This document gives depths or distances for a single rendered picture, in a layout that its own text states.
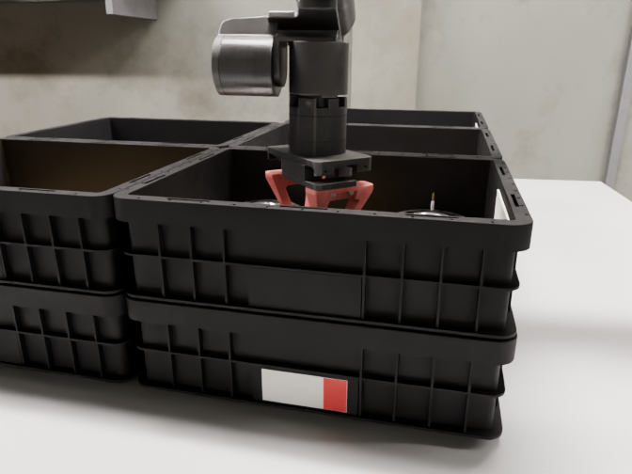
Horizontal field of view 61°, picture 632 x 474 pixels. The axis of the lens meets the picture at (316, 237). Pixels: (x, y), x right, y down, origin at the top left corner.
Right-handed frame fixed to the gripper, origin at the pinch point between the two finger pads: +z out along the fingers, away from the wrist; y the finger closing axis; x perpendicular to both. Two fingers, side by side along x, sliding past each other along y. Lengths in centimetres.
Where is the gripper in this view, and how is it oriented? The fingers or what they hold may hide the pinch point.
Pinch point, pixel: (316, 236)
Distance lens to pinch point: 56.7
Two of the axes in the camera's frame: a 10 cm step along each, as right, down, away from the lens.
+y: 5.3, 2.8, -8.0
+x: 8.5, -1.6, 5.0
